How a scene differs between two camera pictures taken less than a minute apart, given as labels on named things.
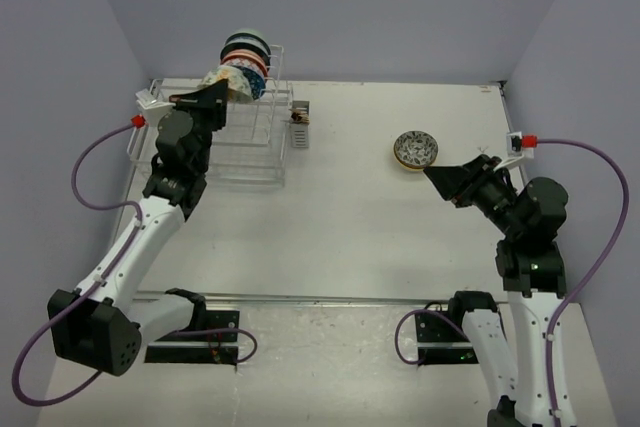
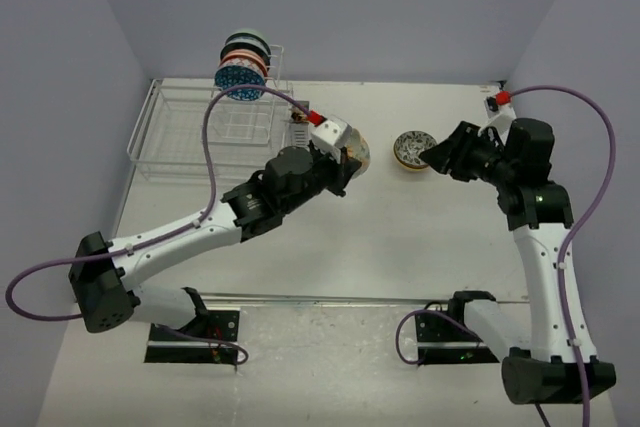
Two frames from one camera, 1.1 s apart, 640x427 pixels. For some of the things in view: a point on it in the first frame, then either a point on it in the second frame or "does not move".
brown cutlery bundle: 300,116 does not move
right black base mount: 438,326 does not move
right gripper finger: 447,178 → 442,151
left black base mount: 199,348 does not move
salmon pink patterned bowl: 246,57 does not move
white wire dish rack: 252,147 does not move
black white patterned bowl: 414,150 does not move
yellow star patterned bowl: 238,88 → 358,149
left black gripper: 211,100 → 343,169
